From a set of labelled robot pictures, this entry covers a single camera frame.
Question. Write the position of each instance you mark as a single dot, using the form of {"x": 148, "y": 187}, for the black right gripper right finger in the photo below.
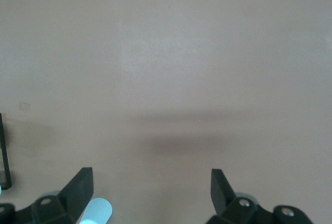
{"x": 220, "y": 190}

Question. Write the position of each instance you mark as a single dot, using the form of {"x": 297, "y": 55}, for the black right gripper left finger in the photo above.
{"x": 77, "y": 190}

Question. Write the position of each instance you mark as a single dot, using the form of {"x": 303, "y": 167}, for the light blue plastic cup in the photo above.
{"x": 98, "y": 209}

